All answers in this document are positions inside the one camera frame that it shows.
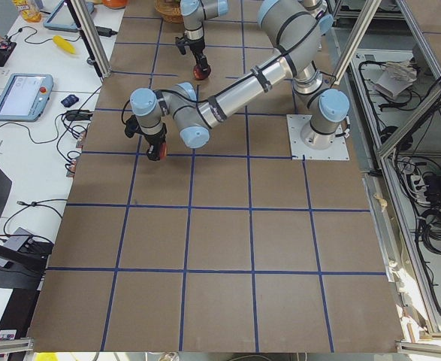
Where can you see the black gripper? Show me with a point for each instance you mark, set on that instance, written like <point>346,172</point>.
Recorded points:
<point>197,50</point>
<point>152,141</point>

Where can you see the dark red apple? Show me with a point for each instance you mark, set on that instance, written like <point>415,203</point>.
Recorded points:
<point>201,72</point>

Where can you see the wicker basket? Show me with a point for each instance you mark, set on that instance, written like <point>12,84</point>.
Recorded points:
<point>169,10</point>

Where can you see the dark blue pouch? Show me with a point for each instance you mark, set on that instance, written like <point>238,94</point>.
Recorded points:
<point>69,100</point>

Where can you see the yellow corn toy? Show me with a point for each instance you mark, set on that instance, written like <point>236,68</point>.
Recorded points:
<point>64,45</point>

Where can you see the teach pendant tablet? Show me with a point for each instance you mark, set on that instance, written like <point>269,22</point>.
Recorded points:
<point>25,97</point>

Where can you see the black monitor stand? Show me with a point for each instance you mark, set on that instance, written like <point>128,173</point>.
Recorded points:
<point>22,259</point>

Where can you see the aluminium frame post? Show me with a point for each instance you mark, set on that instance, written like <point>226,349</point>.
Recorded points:
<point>90,37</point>

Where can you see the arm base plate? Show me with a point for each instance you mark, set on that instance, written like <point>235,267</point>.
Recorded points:
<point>306,144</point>

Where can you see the power strip with cables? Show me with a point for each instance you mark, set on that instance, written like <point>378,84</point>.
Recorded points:
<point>425,189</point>

